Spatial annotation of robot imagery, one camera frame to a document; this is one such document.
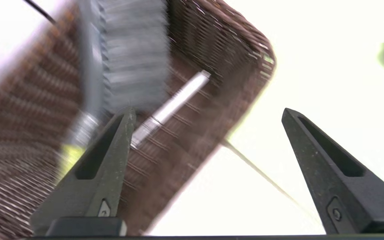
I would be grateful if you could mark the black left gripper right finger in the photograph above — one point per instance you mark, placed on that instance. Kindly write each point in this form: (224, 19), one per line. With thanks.
(335, 180)

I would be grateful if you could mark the dark brown wicker basket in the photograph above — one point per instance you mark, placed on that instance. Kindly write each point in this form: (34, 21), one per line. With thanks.
(212, 33)

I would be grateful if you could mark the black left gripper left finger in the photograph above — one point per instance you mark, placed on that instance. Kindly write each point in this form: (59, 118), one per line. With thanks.
(102, 180)

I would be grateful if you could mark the white pen with blue print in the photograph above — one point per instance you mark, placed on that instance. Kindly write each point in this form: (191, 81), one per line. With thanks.
(178, 98)

